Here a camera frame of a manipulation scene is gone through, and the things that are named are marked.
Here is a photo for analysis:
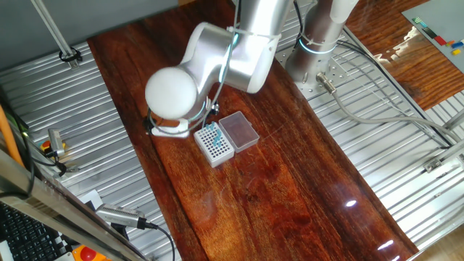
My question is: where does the white pipette tip box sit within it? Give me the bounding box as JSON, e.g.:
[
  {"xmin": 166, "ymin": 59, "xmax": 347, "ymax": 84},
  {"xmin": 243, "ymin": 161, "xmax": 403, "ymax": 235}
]
[{"xmin": 193, "ymin": 110, "xmax": 261, "ymax": 168}]

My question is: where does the orange emergency stop box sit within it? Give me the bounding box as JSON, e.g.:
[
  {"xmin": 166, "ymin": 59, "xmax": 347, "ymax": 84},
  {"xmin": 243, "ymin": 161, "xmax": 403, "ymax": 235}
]
[{"xmin": 71, "ymin": 244, "xmax": 112, "ymax": 261}]

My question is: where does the black white marker sheet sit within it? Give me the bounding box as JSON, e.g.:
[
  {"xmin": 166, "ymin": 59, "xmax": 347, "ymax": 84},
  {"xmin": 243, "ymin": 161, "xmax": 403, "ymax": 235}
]
[{"xmin": 53, "ymin": 188, "xmax": 105, "ymax": 257}]

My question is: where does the aluminium profile strut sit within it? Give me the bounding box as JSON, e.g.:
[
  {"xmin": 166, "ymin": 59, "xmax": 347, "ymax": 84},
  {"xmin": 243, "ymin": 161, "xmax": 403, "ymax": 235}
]
[{"xmin": 30, "ymin": 0, "xmax": 80, "ymax": 70}]

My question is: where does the orange tube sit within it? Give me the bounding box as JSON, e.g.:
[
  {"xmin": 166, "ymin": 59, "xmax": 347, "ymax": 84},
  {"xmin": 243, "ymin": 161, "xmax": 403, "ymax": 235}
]
[{"xmin": 0, "ymin": 104, "xmax": 25, "ymax": 167}]

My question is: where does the black keyboard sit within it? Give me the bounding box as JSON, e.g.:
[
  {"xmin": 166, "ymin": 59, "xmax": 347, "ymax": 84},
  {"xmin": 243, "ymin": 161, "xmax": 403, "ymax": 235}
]
[{"xmin": 0, "ymin": 202, "xmax": 79, "ymax": 261}]

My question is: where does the grey board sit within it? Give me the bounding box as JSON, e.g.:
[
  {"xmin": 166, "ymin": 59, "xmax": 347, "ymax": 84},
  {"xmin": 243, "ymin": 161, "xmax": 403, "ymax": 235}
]
[{"xmin": 401, "ymin": 0, "xmax": 464, "ymax": 75}]

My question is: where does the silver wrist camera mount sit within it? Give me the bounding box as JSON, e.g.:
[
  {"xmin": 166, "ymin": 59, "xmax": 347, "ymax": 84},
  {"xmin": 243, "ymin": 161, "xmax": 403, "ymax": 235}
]
[{"xmin": 149, "ymin": 118, "xmax": 191, "ymax": 139}]

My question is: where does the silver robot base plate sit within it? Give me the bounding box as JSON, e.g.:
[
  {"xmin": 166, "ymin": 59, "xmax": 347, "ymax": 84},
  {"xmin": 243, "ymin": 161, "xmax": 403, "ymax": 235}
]
[{"xmin": 275, "ymin": 43, "xmax": 349, "ymax": 101}]

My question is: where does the black camera cable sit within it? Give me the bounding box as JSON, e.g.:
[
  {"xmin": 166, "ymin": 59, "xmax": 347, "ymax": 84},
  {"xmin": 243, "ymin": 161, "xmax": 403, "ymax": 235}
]
[
  {"xmin": 144, "ymin": 220, "xmax": 178, "ymax": 261},
  {"xmin": 20, "ymin": 130, "xmax": 70, "ymax": 199}
]

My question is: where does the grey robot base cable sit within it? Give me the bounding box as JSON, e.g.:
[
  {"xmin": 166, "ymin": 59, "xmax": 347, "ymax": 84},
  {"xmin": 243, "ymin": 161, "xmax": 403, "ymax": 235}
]
[{"xmin": 315, "ymin": 71, "xmax": 463, "ymax": 144}]

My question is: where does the silver depth camera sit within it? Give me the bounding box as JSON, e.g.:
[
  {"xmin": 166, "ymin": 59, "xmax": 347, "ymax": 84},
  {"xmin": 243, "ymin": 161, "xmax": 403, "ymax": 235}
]
[
  {"xmin": 95, "ymin": 203, "xmax": 148, "ymax": 230},
  {"xmin": 48, "ymin": 128, "xmax": 67, "ymax": 157}
]

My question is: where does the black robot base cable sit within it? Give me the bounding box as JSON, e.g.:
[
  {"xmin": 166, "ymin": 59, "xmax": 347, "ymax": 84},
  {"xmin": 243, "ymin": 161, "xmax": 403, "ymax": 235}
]
[{"xmin": 336, "ymin": 38, "xmax": 452, "ymax": 150}]

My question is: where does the black cable loop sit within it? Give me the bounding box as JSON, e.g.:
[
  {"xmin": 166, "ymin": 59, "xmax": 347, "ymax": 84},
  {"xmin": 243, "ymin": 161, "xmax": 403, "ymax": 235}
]
[{"xmin": 59, "ymin": 46, "xmax": 83, "ymax": 63}]

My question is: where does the steel frame bar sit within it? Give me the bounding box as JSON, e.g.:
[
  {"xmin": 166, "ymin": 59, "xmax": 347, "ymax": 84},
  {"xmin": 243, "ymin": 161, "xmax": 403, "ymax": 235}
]
[{"xmin": 0, "ymin": 147, "xmax": 146, "ymax": 261}]

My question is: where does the aluminium profile rail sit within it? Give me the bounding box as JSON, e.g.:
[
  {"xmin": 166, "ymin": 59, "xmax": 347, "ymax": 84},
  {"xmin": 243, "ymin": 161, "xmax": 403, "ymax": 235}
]
[
  {"xmin": 423, "ymin": 139, "xmax": 464, "ymax": 173},
  {"xmin": 442, "ymin": 108, "xmax": 464, "ymax": 131}
]

